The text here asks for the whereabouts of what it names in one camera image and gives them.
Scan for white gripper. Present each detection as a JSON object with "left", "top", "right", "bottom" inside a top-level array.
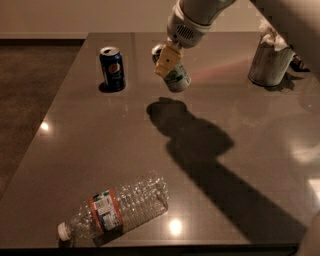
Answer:
[{"left": 154, "top": 3, "right": 210, "bottom": 78}]

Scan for white green 7up can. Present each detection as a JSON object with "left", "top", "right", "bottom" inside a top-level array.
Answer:
[{"left": 151, "top": 43, "right": 192, "bottom": 93}]

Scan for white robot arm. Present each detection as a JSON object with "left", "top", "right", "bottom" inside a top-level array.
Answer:
[{"left": 155, "top": 0, "right": 320, "bottom": 80}]

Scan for blue Pepsi can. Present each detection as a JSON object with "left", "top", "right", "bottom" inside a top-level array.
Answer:
[{"left": 99, "top": 46, "right": 126, "bottom": 92}]

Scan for grey metal cup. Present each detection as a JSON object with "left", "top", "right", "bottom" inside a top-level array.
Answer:
[{"left": 248, "top": 42, "right": 294, "bottom": 87}]

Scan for crumpled white paper napkins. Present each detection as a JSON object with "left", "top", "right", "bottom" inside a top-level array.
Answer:
[{"left": 259, "top": 19, "right": 288, "bottom": 51}]

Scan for clear plastic water bottle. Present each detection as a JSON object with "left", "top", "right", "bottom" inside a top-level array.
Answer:
[{"left": 57, "top": 171, "right": 169, "bottom": 242}]

